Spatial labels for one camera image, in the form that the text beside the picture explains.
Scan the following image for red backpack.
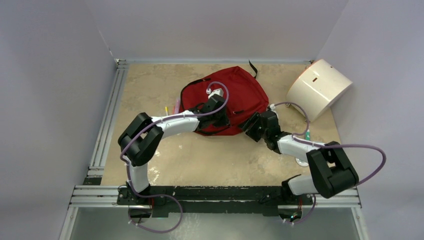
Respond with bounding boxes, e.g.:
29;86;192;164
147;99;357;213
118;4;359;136
179;66;269;136

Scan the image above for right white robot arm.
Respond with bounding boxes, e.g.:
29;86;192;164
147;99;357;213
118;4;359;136
241;110;359;204

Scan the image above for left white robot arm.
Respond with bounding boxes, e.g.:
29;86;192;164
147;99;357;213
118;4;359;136
118;93;229;205

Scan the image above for pink highlighter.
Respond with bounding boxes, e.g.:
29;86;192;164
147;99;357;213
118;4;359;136
173;98;181;114

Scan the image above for green glue stick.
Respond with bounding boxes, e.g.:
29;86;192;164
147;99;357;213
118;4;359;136
304;129;311;141

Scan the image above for cream round lunch box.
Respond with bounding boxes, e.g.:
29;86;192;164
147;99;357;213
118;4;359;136
285;59;353;122

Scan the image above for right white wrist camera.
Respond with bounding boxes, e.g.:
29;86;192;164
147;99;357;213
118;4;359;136
267;103;277;114

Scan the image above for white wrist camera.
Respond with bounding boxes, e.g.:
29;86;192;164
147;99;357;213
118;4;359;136
206;88;224;99
267;103;277;114

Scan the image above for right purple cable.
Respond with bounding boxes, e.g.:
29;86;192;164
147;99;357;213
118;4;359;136
269;101;387;226

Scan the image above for purple cable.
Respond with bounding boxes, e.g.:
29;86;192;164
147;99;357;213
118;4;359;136
269;101;387;226
119;81;230;233

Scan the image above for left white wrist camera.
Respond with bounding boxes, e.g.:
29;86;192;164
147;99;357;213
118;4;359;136
206;88;224;99

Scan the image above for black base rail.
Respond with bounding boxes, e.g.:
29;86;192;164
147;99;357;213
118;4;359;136
116;186;313;218

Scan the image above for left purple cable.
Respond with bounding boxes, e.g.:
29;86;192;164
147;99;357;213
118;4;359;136
119;81;230;233

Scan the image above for aluminium frame rails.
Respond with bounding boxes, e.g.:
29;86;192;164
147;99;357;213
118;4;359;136
60;60;369;240

